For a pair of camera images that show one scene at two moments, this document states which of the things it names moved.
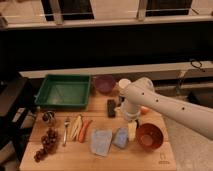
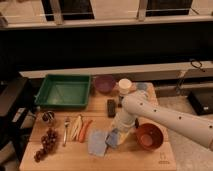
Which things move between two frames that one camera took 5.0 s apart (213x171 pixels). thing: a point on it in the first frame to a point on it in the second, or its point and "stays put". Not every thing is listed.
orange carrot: [82, 133] stays put
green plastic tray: [64, 90] stays put
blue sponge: [121, 137] to [111, 139]
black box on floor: [202, 97] stays put
